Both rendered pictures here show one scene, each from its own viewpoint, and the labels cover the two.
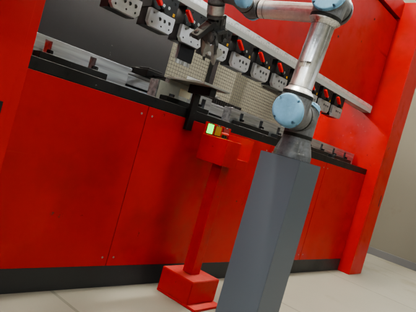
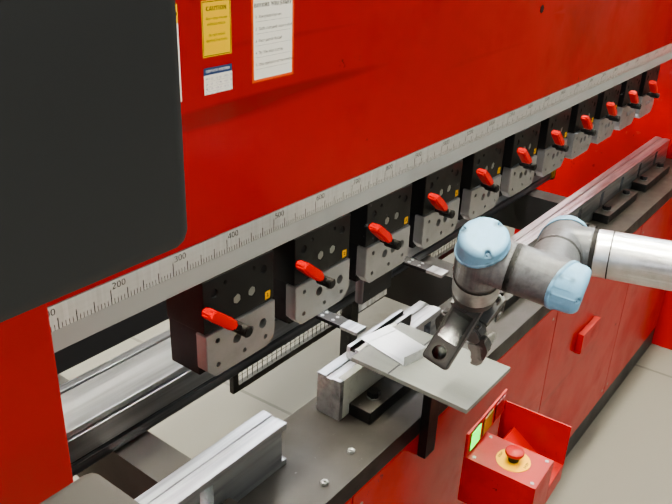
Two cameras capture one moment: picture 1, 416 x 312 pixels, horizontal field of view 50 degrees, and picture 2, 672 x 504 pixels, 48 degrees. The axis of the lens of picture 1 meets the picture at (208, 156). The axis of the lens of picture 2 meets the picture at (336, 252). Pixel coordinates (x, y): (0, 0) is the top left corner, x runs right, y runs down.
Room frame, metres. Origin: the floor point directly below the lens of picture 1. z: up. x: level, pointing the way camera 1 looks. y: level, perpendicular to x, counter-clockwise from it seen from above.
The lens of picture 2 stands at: (0.91, 0.45, 1.84)
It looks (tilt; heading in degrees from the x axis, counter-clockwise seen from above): 26 degrees down; 355
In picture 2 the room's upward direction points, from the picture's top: 2 degrees clockwise
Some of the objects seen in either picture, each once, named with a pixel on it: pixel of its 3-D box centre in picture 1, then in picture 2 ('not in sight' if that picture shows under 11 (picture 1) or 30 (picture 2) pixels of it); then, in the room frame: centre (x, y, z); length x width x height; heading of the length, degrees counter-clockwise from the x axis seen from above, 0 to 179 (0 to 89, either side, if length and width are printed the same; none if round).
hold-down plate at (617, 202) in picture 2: (315, 150); (615, 205); (3.25, -0.74, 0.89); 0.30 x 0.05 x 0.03; 138
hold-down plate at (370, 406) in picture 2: (184, 105); (399, 381); (2.24, 0.18, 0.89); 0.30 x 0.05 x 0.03; 138
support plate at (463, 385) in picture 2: (197, 85); (430, 364); (2.15, 0.14, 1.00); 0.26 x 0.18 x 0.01; 48
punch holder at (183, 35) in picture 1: (187, 28); (371, 228); (2.23, 0.26, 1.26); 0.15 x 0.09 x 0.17; 138
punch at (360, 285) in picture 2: (184, 55); (373, 282); (2.25, 0.25, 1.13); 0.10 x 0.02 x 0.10; 138
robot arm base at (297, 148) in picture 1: (294, 146); not in sight; (1.79, -0.32, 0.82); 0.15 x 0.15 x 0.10
